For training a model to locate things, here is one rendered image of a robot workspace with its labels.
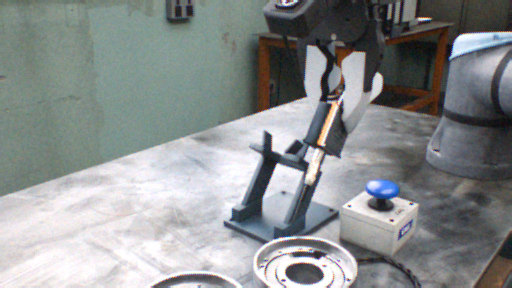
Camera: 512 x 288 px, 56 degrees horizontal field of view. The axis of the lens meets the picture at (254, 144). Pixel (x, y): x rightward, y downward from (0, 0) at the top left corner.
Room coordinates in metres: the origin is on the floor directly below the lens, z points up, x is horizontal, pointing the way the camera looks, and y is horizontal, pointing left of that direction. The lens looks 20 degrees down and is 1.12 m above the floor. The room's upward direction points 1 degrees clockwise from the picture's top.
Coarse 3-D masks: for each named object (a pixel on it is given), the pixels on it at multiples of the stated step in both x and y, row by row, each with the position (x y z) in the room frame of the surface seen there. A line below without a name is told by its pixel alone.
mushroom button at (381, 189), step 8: (368, 184) 0.54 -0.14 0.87; (376, 184) 0.53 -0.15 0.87; (384, 184) 0.53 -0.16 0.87; (392, 184) 0.53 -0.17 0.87; (368, 192) 0.53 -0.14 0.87; (376, 192) 0.52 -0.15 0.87; (384, 192) 0.52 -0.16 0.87; (392, 192) 0.52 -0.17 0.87; (376, 200) 0.53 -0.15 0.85; (384, 200) 0.53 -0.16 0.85
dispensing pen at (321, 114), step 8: (344, 88) 0.51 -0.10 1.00; (320, 104) 0.50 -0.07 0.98; (328, 104) 0.49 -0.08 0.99; (320, 112) 0.49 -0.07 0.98; (328, 112) 0.49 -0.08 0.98; (312, 120) 0.49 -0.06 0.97; (320, 120) 0.48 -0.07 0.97; (312, 128) 0.48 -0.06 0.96; (320, 128) 0.48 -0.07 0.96; (312, 136) 0.48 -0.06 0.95; (312, 144) 0.48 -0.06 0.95; (320, 152) 0.48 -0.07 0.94; (312, 160) 0.48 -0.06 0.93; (320, 160) 0.47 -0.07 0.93; (312, 168) 0.47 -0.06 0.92; (320, 168) 0.47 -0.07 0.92; (312, 176) 0.47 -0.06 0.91; (304, 192) 0.46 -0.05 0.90; (296, 216) 0.45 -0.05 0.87
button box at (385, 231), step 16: (352, 208) 0.53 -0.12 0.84; (368, 208) 0.53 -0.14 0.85; (384, 208) 0.52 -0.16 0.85; (400, 208) 0.53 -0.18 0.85; (416, 208) 0.53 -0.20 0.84; (352, 224) 0.52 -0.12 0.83; (368, 224) 0.51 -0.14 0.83; (384, 224) 0.49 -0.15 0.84; (400, 224) 0.50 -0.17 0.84; (352, 240) 0.52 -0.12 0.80; (368, 240) 0.50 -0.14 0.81; (384, 240) 0.49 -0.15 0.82; (400, 240) 0.50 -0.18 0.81
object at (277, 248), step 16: (288, 240) 0.46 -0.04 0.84; (304, 240) 0.46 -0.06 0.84; (320, 240) 0.46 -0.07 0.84; (256, 256) 0.42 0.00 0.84; (272, 256) 0.44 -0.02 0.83; (336, 256) 0.44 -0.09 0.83; (352, 256) 0.43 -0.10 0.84; (256, 272) 0.40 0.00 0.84; (288, 272) 0.43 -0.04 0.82; (304, 272) 0.43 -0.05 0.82; (320, 272) 0.42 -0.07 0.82; (352, 272) 0.41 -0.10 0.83
